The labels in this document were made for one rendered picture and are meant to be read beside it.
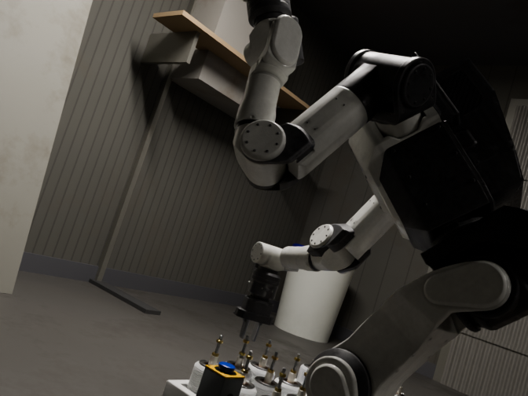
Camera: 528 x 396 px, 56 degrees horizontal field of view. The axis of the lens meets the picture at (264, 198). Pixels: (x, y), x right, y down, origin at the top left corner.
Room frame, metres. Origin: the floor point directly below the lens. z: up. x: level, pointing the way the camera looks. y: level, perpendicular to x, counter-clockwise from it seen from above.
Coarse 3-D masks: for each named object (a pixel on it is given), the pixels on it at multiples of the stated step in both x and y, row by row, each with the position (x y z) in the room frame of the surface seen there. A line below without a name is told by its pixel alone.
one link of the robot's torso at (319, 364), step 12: (324, 360) 1.01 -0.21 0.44; (336, 360) 1.00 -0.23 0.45; (312, 372) 1.03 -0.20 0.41; (324, 372) 1.00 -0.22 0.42; (336, 372) 0.98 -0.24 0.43; (348, 372) 0.98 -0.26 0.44; (312, 384) 1.01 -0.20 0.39; (324, 384) 0.99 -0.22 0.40; (336, 384) 0.98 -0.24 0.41; (348, 384) 0.97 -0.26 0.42
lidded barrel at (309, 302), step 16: (288, 272) 4.40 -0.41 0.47; (304, 272) 4.24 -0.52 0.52; (320, 272) 4.19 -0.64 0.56; (336, 272) 4.21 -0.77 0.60; (352, 272) 4.34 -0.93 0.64; (288, 288) 4.33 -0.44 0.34; (304, 288) 4.23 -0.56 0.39; (320, 288) 4.20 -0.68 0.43; (336, 288) 4.24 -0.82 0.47; (288, 304) 4.30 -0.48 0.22; (304, 304) 4.22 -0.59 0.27; (320, 304) 4.21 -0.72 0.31; (336, 304) 4.29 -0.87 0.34; (288, 320) 4.27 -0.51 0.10; (304, 320) 4.22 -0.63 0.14; (320, 320) 4.23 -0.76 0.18; (304, 336) 4.23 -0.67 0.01; (320, 336) 4.27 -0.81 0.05
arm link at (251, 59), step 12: (264, 0) 0.93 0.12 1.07; (276, 0) 0.93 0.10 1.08; (252, 12) 0.95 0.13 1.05; (264, 12) 0.94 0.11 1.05; (276, 12) 0.94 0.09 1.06; (288, 12) 0.95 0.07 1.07; (252, 24) 0.98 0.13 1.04; (264, 24) 0.93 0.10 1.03; (252, 36) 0.97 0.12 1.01; (264, 36) 0.93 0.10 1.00; (252, 48) 0.97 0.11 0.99; (300, 48) 0.98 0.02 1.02; (252, 60) 0.98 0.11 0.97; (300, 60) 0.98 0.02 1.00
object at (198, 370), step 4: (196, 364) 1.44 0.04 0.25; (196, 368) 1.43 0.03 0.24; (200, 368) 1.42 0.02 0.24; (192, 372) 1.45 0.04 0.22; (196, 372) 1.43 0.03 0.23; (200, 372) 1.42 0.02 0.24; (192, 376) 1.44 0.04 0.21; (196, 376) 1.42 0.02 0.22; (200, 376) 1.42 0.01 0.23; (192, 380) 1.43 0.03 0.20; (196, 380) 1.42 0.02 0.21; (200, 380) 1.42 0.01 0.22; (188, 384) 1.45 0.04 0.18; (192, 384) 1.43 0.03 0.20; (196, 384) 1.42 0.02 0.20; (188, 388) 1.44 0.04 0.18; (192, 388) 1.43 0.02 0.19; (196, 388) 1.42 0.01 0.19; (196, 392) 1.42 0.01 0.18
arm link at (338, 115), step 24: (336, 96) 0.86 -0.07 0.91; (264, 120) 0.83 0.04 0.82; (312, 120) 0.85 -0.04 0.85; (336, 120) 0.85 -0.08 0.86; (360, 120) 0.87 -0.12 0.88; (240, 144) 0.82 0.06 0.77; (264, 144) 0.82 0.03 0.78; (288, 144) 0.83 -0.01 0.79; (312, 144) 0.83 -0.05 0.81; (336, 144) 0.87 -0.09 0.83; (288, 168) 0.89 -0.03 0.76; (312, 168) 0.87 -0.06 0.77
